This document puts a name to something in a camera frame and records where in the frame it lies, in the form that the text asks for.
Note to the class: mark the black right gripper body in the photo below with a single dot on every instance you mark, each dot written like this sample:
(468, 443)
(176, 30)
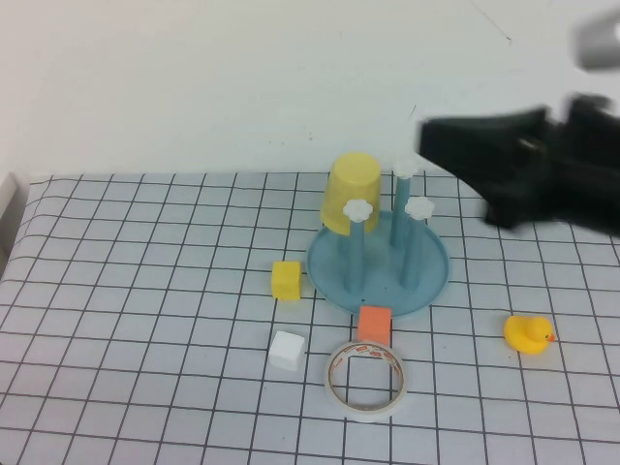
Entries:
(586, 164)

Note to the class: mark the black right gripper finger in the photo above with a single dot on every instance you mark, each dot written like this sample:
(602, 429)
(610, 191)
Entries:
(484, 150)
(518, 213)

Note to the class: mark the yellow plastic cup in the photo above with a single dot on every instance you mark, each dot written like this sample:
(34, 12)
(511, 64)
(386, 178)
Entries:
(353, 184)

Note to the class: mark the blue cup stand white caps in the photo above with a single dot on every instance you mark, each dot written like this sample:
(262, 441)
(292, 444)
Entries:
(387, 281)

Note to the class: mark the yellow rubber duck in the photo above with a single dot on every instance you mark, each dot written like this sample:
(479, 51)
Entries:
(525, 336)

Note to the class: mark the orange cube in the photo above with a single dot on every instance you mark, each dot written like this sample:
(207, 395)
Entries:
(373, 327)

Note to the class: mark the yellow cube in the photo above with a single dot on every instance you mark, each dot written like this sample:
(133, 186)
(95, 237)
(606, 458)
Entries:
(287, 281)

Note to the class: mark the white tape roll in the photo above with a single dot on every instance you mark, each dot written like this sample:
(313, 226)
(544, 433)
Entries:
(363, 412)

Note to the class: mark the white cube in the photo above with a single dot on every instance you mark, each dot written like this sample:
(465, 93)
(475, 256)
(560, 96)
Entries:
(286, 351)

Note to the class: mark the white furniture panel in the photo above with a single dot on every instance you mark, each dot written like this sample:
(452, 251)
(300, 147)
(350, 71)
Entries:
(7, 218)

